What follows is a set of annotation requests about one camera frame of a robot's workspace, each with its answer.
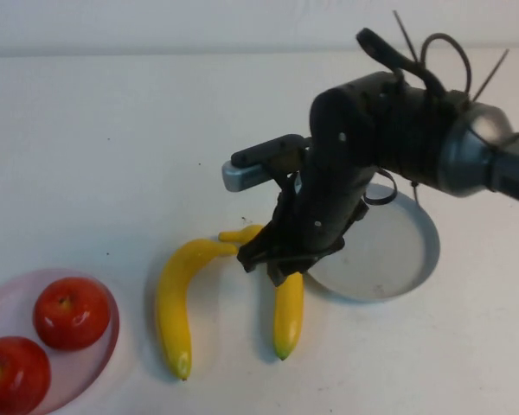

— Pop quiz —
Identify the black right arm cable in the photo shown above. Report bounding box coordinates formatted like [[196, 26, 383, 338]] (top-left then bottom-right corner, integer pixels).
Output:
[[356, 28, 449, 94]]

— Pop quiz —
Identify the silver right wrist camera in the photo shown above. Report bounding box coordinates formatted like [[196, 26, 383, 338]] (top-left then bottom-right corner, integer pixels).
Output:
[[221, 159, 286, 192]]

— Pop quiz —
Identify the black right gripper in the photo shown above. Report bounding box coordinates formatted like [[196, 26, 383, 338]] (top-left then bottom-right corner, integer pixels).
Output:
[[237, 172, 373, 290]]

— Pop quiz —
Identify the pink round plate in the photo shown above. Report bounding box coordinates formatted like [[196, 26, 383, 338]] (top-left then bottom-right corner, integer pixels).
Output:
[[0, 267, 121, 414]]

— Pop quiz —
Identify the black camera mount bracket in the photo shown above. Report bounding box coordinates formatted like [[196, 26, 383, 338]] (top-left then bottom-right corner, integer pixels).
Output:
[[231, 134, 313, 168]]

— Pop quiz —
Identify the yellow banana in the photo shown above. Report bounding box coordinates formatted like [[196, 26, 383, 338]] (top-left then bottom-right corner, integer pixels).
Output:
[[218, 223, 304, 361], [155, 238, 240, 382]]

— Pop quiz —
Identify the red apple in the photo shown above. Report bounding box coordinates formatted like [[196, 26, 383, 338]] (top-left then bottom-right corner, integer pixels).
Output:
[[33, 278, 113, 351], [0, 335, 52, 415]]

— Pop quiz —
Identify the grey-blue round plate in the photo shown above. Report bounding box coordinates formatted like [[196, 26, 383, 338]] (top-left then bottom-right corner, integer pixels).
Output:
[[304, 181, 441, 303]]

